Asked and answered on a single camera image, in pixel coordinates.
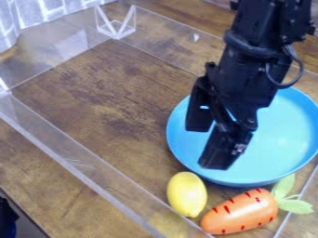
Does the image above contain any blue round plastic plate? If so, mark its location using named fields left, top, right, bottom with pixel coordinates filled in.
left=167, top=87, right=318, bottom=187

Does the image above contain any clear acrylic enclosure wall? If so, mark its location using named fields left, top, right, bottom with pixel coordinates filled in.
left=0, top=0, right=318, bottom=238

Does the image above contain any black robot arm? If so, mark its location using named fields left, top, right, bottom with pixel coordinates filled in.
left=186, top=0, right=313, bottom=170

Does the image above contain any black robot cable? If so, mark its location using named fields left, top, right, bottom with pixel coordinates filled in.
left=263, top=43, right=307, bottom=90

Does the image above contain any grey patterned curtain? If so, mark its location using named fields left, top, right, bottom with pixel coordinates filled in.
left=0, top=0, right=116, bottom=53

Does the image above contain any yellow toy lemon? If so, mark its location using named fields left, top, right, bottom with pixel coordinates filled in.
left=167, top=172, right=207, bottom=218

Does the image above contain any orange toy carrot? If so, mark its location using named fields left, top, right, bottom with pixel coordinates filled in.
left=200, top=174, right=314, bottom=234

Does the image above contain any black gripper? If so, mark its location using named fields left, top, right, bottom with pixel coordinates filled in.
left=186, top=46, right=291, bottom=170

